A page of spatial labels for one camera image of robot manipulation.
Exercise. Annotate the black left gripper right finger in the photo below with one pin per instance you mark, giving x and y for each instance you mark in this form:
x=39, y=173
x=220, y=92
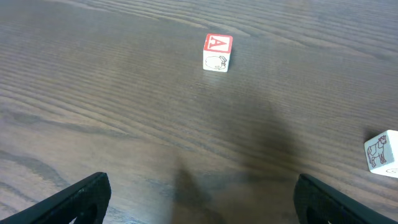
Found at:
x=316, y=202

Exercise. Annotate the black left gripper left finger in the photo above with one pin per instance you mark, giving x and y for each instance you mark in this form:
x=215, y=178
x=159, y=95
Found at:
x=83, y=202

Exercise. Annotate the yellow block with cow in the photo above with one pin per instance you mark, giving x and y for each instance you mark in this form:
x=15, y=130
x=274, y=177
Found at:
x=381, y=153

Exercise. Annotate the red letter A block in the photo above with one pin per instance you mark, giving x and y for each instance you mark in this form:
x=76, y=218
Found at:
x=217, y=52

